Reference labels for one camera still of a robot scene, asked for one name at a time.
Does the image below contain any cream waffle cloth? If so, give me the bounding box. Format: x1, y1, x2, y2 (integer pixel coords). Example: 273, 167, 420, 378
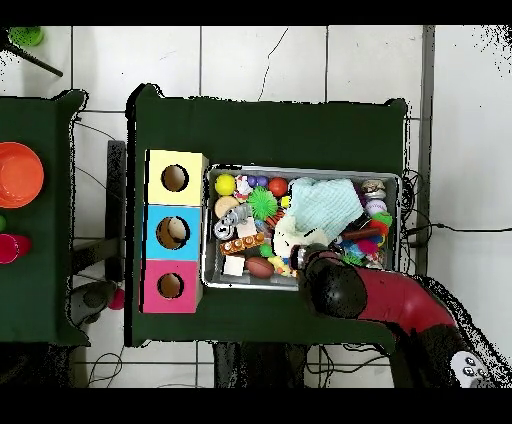
272, 214, 332, 259

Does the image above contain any shallow mesh bin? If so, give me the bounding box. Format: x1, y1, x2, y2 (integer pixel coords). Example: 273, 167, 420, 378
200, 163, 402, 296

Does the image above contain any wooden box with three holes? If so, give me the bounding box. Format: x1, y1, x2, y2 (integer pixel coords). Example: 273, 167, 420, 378
140, 149, 210, 314

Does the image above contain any brown toy football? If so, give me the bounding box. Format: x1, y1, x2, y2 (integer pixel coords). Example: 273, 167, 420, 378
244, 256, 276, 280

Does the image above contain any mint waffle cloth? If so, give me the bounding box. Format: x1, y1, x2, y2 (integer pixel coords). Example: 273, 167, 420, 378
285, 176, 365, 241

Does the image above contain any green spiky creature with eyes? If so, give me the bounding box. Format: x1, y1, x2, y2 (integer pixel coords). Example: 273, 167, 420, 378
246, 185, 280, 222

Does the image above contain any red-orange ball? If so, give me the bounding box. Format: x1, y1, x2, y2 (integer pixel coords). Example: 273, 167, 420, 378
267, 176, 290, 198

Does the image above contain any white toy baseball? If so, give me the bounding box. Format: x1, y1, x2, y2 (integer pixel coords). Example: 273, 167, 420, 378
364, 198, 388, 217

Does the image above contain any tan round disc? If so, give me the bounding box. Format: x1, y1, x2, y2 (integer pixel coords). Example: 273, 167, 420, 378
213, 194, 241, 220

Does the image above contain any yellow ball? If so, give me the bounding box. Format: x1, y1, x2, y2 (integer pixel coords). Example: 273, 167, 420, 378
214, 173, 238, 198

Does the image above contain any dark green side table cloth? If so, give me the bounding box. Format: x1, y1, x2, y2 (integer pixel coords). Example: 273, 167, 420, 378
0, 89, 91, 347

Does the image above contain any pink plastic cup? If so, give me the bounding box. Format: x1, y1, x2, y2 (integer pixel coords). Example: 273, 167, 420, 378
0, 233, 33, 265

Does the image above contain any orange plastic bowl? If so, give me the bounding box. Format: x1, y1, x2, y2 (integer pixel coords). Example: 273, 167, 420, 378
0, 141, 45, 210

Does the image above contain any green plastic cup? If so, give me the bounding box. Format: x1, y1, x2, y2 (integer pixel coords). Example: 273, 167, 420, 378
8, 26, 45, 48

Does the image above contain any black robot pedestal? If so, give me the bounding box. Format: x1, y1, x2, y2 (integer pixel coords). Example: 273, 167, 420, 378
211, 341, 309, 388

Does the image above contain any black cable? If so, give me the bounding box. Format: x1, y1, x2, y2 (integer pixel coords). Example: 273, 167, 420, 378
401, 221, 512, 249

